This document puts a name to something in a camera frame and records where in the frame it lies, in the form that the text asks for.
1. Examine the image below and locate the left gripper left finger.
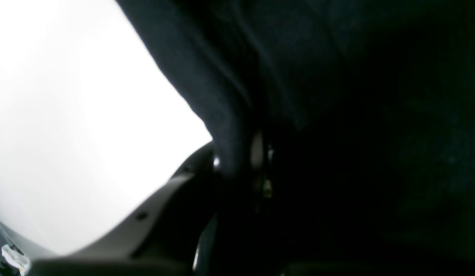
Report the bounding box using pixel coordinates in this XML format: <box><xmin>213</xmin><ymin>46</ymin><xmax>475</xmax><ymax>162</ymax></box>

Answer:
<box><xmin>30</xmin><ymin>142</ymin><xmax>215</xmax><ymax>276</ymax></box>

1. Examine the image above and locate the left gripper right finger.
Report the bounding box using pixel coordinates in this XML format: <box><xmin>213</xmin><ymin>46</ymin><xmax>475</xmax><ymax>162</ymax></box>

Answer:
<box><xmin>250</xmin><ymin>131</ymin><xmax>274</xmax><ymax>215</ymax></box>

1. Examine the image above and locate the black T-shirt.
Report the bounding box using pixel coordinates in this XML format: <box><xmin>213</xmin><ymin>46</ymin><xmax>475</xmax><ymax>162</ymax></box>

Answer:
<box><xmin>117</xmin><ymin>0</ymin><xmax>475</xmax><ymax>276</ymax></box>

